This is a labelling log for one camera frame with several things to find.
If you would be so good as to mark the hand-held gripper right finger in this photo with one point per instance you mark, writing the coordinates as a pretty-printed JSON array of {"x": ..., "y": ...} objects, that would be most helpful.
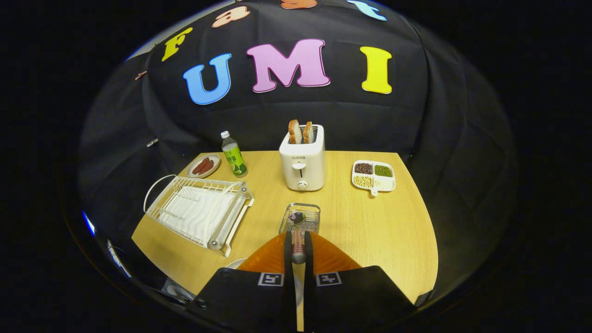
[{"x": 360, "y": 300}]

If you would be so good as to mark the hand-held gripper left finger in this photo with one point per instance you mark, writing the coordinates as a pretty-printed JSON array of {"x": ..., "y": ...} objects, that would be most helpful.
[{"x": 240, "y": 300}]

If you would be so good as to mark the cream round plate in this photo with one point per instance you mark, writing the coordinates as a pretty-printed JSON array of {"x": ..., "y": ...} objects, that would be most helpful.
[{"x": 237, "y": 263}]

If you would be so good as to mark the white divided dish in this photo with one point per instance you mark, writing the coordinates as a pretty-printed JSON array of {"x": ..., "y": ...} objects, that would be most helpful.
[{"x": 385, "y": 183}]

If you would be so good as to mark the small grey plate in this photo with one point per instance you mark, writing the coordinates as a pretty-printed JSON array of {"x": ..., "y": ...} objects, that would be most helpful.
[{"x": 215, "y": 159}]

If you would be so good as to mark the pile of yellow beans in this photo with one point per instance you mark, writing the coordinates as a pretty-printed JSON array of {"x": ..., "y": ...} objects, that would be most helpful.
[{"x": 363, "y": 181}]

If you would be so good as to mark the pile of green beans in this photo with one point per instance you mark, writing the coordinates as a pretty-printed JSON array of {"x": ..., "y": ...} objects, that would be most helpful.
[{"x": 383, "y": 170}]

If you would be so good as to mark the pile of brown beans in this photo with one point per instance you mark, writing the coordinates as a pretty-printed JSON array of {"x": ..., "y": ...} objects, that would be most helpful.
[{"x": 363, "y": 168}]

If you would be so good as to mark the red meat piece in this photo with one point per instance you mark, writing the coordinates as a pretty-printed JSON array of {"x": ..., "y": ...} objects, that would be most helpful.
[
  {"x": 206, "y": 167},
  {"x": 200, "y": 165}
]

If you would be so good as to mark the green label drink bottle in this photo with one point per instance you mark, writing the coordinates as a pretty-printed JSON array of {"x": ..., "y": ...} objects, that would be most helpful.
[{"x": 235, "y": 159}]

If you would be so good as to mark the white toaster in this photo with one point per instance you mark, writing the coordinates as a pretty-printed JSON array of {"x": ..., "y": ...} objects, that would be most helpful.
[{"x": 303, "y": 162}]

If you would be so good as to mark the toast slice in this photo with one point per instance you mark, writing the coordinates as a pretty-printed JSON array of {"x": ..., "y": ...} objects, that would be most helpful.
[
  {"x": 295, "y": 132},
  {"x": 308, "y": 133}
]

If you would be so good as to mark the black backdrop cloth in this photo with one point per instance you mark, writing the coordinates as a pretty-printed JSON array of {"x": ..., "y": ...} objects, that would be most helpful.
[{"x": 351, "y": 120}]

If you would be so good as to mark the silver clip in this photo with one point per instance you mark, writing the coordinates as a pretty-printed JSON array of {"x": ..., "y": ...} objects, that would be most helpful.
[{"x": 151, "y": 142}]

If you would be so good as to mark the wooden clip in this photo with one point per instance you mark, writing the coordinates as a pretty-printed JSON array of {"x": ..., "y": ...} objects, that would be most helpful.
[{"x": 141, "y": 74}]

